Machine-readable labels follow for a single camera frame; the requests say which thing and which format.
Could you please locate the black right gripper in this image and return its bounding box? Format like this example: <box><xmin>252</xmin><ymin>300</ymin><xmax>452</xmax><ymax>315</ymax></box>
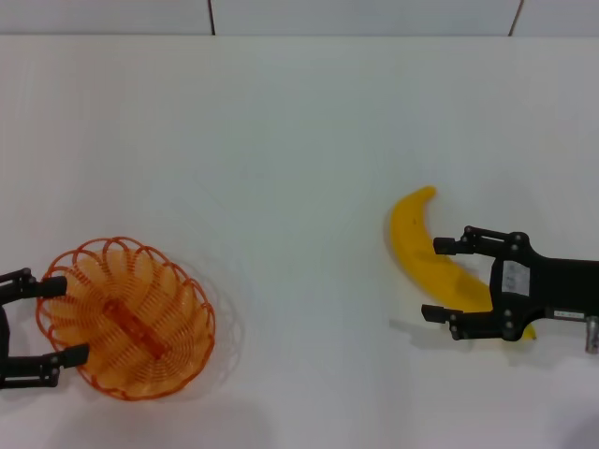
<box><xmin>421</xmin><ymin>225</ymin><xmax>599</xmax><ymax>341</ymax></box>

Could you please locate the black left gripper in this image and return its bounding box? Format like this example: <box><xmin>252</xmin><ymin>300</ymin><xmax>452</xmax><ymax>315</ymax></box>
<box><xmin>0</xmin><ymin>268</ymin><xmax>91</xmax><ymax>390</ymax></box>

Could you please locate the yellow banana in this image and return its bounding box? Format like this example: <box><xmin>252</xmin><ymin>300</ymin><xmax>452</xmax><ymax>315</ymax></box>
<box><xmin>384</xmin><ymin>185</ymin><xmax>538</xmax><ymax>341</ymax></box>

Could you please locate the orange wire basket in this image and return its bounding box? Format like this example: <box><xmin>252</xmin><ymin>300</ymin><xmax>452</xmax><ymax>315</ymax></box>
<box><xmin>36</xmin><ymin>236</ymin><xmax>217</xmax><ymax>402</ymax></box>

